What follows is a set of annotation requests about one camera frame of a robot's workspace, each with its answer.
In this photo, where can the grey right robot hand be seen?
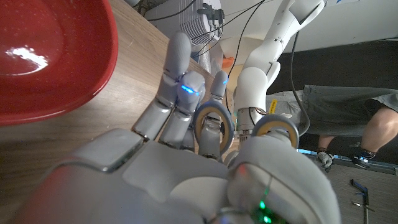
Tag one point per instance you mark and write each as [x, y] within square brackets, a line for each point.
[155, 186]

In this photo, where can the white robot torso base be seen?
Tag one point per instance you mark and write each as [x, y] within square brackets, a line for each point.
[199, 28]

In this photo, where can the bare person leg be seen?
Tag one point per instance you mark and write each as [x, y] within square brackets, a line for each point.
[379, 124]
[325, 141]

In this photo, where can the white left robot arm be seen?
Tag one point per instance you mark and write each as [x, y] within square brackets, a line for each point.
[258, 87]

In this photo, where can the red round tray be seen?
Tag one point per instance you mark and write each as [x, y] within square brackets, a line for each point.
[46, 62]

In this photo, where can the black metal floor tool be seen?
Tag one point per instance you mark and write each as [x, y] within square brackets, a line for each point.
[360, 189]

